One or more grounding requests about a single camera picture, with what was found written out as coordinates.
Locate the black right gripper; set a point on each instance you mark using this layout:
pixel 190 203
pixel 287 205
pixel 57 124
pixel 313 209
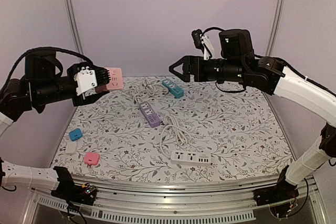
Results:
pixel 192 68

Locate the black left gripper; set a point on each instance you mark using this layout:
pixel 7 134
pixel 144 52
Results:
pixel 86 99

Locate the light pink cube socket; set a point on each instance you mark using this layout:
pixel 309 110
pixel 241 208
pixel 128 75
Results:
pixel 116 79

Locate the pink plug adapter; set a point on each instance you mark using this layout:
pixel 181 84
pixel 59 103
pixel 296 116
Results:
pixel 91 159

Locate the white power strip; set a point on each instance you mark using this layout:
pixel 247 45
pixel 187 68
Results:
pixel 190 158

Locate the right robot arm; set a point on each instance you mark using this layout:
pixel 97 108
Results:
pixel 271 75

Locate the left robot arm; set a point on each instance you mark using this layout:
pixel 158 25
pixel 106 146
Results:
pixel 39 77

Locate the blue plug adapter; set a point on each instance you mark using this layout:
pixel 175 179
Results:
pixel 75 135

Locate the white plug adapter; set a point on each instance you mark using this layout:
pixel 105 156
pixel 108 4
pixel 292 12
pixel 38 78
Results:
pixel 71 148

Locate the teal power strip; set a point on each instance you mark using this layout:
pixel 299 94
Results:
pixel 174 89

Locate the purple power strip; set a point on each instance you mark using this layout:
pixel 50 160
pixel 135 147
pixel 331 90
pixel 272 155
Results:
pixel 149 114

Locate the floral patterned table mat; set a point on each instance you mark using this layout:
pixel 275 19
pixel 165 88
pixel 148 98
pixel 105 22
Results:
pixel 238 129

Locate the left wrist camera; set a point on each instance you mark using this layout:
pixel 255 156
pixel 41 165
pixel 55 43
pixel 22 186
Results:
pixel 86 80

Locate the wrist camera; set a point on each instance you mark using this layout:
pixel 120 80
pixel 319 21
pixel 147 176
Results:
pixel 203 43
pixel 86 80

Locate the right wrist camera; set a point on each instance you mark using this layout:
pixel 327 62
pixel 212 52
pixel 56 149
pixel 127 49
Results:
pixel 203 43

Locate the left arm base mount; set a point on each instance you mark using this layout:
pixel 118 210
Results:
pixel 69 191

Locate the left aluminium frame post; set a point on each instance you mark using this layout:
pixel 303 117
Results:
pixel 73 25

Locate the aluminium frame post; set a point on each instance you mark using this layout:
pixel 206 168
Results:
pixel 275 27
pixel 73 25

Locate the aluminium front rail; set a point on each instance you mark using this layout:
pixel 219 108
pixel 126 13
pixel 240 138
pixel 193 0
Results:
pixel 216 202

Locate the right aluminium frame post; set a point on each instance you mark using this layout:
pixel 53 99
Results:
pixel 275 27

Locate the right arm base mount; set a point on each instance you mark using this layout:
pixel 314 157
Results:
pixel 273 194

